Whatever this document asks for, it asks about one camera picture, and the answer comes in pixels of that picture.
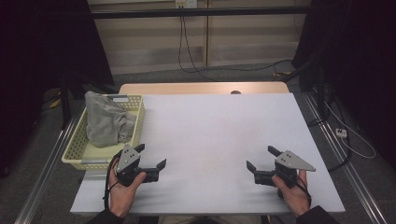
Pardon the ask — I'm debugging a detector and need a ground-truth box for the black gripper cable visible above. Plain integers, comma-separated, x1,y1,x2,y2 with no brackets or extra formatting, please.
102,150,123,210
295,175,313,208

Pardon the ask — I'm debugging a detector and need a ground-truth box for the white floor cable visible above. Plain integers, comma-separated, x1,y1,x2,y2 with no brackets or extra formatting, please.
323,101,377,160

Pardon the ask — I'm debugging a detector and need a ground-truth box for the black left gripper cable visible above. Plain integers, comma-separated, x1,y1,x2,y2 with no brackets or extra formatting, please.
102,150,123,210

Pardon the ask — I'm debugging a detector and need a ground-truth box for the yellow perforated plastic basket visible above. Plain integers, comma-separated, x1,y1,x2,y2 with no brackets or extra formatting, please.
61,93,146,171

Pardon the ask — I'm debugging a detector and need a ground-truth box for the person's left hand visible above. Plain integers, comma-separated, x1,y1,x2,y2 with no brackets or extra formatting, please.
107,157,148,218

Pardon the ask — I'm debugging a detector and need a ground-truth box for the wooden table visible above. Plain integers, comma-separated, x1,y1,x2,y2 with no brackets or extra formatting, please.
119,81,290,96

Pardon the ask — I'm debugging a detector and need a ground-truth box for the white wall outlet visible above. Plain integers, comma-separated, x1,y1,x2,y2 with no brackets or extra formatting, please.
175,0,198,9

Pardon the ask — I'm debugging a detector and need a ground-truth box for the black curtain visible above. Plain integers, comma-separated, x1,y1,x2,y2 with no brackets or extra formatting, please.
291,0,396,171
0,0,115,179

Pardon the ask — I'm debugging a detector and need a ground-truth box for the person's lap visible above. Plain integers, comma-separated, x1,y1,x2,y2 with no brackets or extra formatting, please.
157,214,262,224

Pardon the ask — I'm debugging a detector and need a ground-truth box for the aluminium floor rail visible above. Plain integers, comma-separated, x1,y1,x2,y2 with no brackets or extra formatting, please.
303,92,389,224
13,111,85,224

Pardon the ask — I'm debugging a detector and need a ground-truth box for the black floor cable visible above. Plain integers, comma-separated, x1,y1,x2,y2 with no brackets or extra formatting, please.
306,92,353,173

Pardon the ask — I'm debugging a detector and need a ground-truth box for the black cable from outlet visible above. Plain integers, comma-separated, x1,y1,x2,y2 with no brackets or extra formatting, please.
177,7,294,83

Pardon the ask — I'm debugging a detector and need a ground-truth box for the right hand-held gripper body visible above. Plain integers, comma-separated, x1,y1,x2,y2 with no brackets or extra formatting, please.
253,149,317,200

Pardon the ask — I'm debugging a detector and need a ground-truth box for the white table mat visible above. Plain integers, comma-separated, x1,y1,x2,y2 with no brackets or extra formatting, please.
69,92,346,217

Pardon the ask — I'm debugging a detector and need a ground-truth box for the black horizontal bar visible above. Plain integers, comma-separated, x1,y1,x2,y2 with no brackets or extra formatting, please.
90,6,312,21

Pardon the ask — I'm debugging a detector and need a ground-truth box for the gray cloth garment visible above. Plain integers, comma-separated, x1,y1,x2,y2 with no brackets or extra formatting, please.
84,91,137,148

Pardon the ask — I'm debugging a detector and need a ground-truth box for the person's right hand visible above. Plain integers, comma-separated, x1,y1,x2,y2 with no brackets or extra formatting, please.
271,169,312,218

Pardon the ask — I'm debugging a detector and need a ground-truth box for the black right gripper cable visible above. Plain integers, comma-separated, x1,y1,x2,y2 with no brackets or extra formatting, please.
295,175,313,208

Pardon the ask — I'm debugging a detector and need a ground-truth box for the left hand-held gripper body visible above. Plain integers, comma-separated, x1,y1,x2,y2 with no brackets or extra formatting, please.
115,144,161,188

